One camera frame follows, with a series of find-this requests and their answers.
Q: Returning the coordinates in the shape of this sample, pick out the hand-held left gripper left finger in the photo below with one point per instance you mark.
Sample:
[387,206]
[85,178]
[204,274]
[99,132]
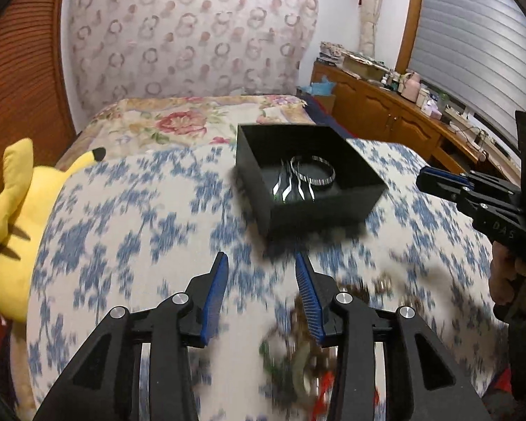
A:
[214,307]

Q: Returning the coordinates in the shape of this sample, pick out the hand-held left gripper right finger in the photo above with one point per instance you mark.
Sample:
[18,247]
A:
[309,307]

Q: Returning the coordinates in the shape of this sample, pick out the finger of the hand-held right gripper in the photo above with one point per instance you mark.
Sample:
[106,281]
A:
[447,174]
[438,186]

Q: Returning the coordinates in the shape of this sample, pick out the pile of mixed jewelry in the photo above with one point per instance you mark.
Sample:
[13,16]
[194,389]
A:
[280,351]

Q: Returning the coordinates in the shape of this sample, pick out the pale green jade bangle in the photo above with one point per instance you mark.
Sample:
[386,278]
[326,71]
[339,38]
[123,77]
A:
[299,375]

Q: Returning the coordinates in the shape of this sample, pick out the black jewelry box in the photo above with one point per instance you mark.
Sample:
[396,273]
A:
[315,219]

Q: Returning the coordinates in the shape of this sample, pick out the shiny silver jewelry piece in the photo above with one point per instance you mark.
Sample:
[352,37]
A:
[298,190]

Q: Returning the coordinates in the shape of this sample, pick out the person's right hand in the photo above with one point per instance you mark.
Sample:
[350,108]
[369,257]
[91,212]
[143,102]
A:
[502,276]

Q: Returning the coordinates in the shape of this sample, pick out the pink tissue box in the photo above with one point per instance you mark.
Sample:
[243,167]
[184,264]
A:
[431,109]

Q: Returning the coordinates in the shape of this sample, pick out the pink kettle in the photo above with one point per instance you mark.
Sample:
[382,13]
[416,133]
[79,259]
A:
[411,87]

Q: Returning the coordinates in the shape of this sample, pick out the wooden cabinet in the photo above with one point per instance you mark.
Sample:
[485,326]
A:
[377,105]

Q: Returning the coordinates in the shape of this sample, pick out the blue floral blanket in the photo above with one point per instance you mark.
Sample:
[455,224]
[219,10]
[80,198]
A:
[136,228]

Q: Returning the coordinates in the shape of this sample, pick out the dark blue bedsheet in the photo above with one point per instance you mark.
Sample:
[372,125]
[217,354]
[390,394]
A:
[328,118]

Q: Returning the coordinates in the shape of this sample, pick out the flat cardboard box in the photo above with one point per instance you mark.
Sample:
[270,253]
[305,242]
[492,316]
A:
[364,68]

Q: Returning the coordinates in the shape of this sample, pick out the grey window blind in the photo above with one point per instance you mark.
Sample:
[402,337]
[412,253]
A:
[473,30]

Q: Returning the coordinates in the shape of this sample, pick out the light blue plastic bag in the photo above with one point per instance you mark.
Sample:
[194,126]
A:
[322,87]

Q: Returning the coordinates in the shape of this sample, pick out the stack of patterned cloth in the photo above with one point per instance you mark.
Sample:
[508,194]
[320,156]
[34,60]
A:
[331,52]

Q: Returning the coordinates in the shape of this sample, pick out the cream lace window curtain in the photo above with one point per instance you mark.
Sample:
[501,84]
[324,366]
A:
[372,8]

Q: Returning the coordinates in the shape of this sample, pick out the pink floral bedspread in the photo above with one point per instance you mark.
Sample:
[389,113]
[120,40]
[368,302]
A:
[179,118]

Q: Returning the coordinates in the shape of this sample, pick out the yellow plush toy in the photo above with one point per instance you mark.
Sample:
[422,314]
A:
[13,228]

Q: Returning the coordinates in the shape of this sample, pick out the circle-patterned sheer curtain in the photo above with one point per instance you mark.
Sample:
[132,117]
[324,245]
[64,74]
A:
[179,30]

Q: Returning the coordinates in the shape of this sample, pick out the wooden louvered wardrobe door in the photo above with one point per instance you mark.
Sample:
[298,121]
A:
[22,74]

